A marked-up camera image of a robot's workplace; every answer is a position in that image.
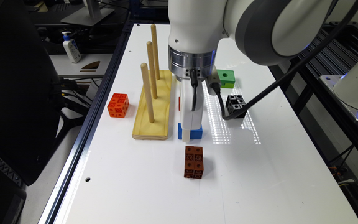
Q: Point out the rear wooden peg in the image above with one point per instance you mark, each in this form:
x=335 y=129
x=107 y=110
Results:
x=155 y=50

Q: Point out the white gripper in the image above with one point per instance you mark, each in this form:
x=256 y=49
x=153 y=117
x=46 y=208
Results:
x=191 y=118

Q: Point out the green block with hole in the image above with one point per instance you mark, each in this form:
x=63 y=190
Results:
x=227 y=78

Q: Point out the red rectangular block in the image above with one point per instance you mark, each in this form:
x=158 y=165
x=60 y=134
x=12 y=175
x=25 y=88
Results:
x=179 y=103

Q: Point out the grey monitor stand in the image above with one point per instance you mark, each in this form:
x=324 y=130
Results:
x=89 y=15

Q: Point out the orange interlocking cube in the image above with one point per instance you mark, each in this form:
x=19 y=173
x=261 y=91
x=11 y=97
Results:
x=118 y=105

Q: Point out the front wooden peg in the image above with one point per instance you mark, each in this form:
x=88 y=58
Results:
x=147 y=91

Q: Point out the black interlocking cube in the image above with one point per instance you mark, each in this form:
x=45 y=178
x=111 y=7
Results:
x=234 y=103

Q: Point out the wooden peg base board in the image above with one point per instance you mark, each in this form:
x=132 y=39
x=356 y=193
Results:
x=158 y=130

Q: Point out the white lotion pump bottle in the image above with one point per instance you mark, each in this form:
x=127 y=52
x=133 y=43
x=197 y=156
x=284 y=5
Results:
x=71 y=48

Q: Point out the blue rectangular block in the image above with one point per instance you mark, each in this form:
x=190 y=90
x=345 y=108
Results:
x=194 y=134

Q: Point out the black office chair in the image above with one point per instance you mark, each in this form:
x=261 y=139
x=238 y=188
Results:
x=34 y=115

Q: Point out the wooden peg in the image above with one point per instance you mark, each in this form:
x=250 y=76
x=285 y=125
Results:
x=155 y=50
x=147 y=91
x=153 y=83

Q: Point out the brown interlocking cube block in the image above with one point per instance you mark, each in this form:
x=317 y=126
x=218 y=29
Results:
x=194 y=166

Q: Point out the middle wooden peg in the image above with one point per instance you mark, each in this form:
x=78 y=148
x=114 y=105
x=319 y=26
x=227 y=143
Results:
x=153 y=83

